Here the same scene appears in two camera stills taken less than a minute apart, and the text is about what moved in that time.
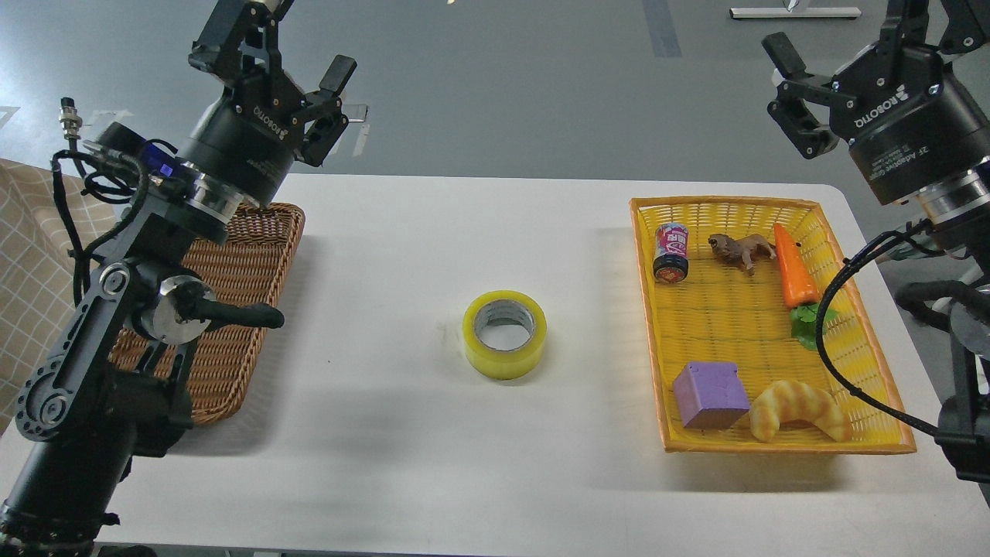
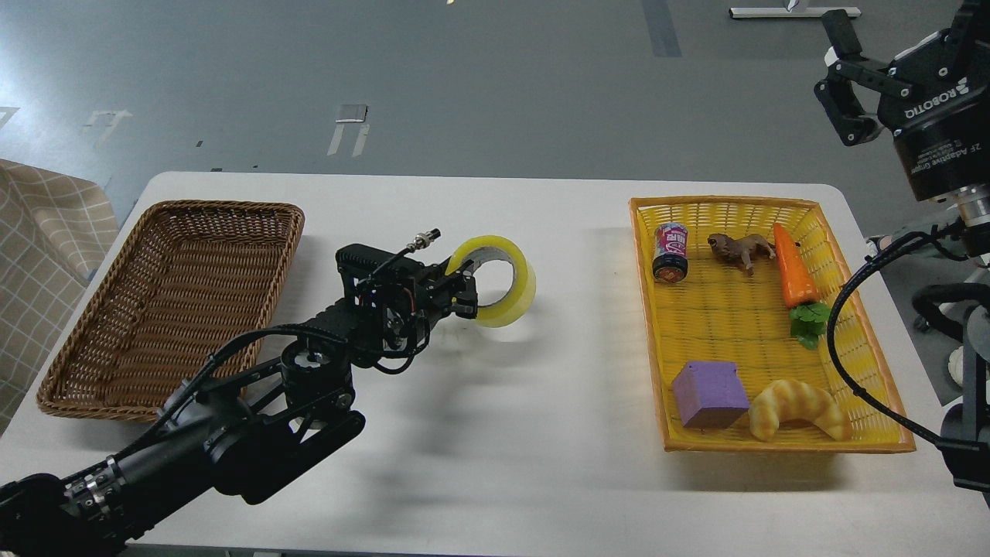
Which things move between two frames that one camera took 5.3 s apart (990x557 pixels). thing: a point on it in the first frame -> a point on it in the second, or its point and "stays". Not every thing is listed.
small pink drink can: (671, 252) stays
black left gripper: (248, 141) -> (430, 293)
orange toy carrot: (800, 289) stays
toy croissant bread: (786, 401) stays
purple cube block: (711, 395) stays
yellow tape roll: (504, 334) -> (520, 297)
